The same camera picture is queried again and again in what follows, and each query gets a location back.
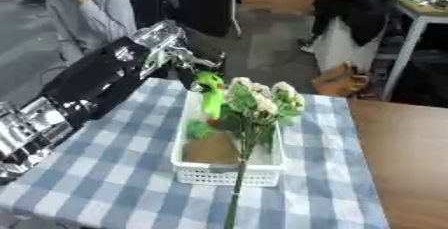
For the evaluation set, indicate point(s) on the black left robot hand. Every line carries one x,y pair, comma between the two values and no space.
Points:
204,63

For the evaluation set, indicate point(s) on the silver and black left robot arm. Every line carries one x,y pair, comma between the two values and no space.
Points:
93,79

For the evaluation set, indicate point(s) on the black cabinet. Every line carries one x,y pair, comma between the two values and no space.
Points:
204,6

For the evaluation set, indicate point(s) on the small green leafy toy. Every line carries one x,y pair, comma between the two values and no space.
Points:
198,129

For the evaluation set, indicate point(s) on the artificial white flower bouquet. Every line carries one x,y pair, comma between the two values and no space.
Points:
256,106

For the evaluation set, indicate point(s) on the brown cardboard piece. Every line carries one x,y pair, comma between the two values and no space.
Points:
211,149

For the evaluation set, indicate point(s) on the white plastic basket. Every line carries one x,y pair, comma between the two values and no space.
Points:
221,174

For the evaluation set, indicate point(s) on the person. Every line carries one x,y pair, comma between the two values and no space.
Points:
99,19

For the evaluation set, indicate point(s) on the black jacket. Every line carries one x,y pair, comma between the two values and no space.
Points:
353,6

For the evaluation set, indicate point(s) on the white table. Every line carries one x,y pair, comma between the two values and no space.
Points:
411,33

